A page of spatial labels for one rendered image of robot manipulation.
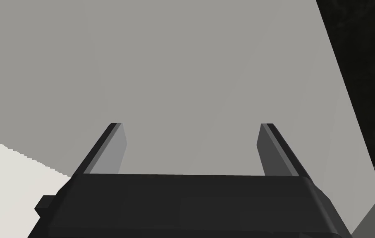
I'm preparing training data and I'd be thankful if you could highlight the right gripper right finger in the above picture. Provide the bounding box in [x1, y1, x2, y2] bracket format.
[256, 123, 312, 182]

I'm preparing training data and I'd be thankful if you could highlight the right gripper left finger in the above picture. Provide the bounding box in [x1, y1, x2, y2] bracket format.
[72, 122, 128, 177]

